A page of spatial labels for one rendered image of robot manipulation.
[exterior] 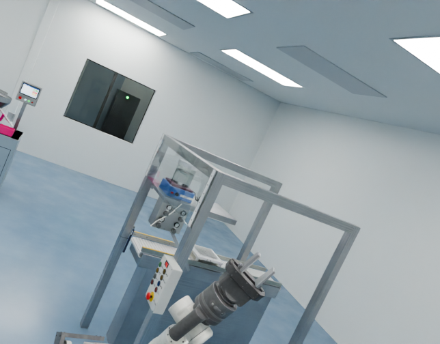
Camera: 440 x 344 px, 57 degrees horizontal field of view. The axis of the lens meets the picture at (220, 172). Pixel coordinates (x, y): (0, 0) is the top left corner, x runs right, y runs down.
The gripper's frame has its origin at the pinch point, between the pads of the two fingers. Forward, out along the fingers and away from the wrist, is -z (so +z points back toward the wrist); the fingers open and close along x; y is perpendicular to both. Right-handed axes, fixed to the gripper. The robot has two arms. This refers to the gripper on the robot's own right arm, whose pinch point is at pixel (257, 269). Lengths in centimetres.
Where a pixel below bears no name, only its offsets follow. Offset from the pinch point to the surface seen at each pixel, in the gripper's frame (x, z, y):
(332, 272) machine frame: -90, 16, 163
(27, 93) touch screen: 219, 180, 381
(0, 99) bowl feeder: 224, 197, 351
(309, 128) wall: -83, -44, 660
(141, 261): 0, 113, 168
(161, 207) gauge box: 18, 74, 169
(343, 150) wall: -128, -59, 553
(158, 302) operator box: -13, 81, 93
